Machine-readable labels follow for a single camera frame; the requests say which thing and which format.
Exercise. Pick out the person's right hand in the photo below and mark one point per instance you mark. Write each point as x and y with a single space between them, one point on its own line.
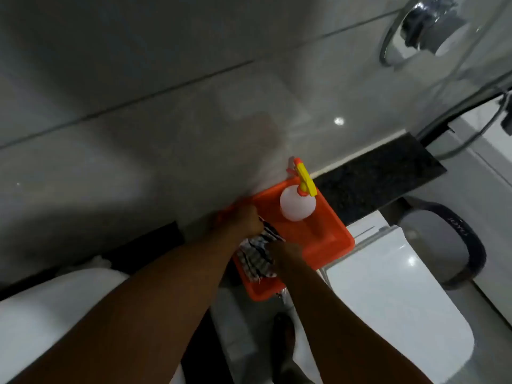
287 255

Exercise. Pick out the person's right fingers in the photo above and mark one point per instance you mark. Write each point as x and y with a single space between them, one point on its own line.
280 246

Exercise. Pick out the white toilet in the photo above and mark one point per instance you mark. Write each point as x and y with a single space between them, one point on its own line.
392 291

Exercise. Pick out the person's left forearm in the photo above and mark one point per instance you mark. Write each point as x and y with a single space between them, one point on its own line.
132 315

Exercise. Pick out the orange plastic tray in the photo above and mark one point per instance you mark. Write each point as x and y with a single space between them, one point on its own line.
320 235

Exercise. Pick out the striped cloth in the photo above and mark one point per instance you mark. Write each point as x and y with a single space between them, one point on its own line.
256 255

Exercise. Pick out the black granite ledge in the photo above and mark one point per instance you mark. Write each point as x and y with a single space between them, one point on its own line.
376 175

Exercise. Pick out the chrome shower valve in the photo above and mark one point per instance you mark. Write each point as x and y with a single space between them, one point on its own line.
434 23

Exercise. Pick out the person's left fingers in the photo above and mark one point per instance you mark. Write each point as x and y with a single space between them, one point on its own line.
247 209

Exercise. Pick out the person's left hand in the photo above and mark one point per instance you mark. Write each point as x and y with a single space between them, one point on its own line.
239 221

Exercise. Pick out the white wash basin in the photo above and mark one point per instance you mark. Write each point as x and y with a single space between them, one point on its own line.
48 311

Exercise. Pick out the white spray bottle yellow trigger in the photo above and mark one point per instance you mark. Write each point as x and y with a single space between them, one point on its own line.
296 203

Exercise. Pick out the person's right forearm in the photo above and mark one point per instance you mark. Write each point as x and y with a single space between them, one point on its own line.
340 335

